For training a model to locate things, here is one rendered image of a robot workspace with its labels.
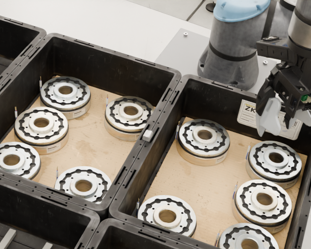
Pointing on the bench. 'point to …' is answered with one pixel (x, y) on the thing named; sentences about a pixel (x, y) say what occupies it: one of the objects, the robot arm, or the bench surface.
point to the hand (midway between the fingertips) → (273, 124)
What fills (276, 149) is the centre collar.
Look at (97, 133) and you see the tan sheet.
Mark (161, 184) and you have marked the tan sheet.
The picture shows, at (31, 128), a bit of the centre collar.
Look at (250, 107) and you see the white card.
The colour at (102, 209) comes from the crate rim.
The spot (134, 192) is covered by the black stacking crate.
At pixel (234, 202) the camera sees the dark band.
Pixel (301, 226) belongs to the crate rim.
